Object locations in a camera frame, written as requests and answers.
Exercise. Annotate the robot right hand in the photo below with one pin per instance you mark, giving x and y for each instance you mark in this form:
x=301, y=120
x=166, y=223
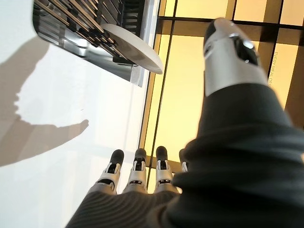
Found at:
x=225, y=166

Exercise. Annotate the beige round plate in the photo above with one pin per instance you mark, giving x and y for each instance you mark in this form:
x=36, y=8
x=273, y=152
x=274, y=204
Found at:
x=133, y=47

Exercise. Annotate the stainless steel sink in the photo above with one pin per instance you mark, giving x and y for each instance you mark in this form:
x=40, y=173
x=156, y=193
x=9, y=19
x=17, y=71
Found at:
x=73, y=46

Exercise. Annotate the black sink drainer rack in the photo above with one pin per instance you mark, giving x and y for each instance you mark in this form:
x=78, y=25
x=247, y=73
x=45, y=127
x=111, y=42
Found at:
x=78, y=14

